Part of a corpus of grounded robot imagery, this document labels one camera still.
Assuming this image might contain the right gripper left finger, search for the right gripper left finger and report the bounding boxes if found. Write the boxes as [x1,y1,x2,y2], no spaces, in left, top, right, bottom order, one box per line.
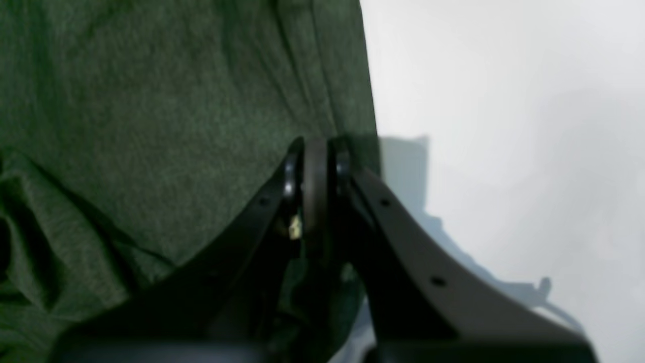
[53,138,329,353]

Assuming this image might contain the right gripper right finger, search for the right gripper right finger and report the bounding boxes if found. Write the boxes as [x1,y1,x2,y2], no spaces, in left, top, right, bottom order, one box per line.
[329,138,593,353]

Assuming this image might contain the dark green t-shirt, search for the dark green t-shirt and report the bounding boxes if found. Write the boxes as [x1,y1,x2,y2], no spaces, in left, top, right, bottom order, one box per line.
[1,1,380,362]

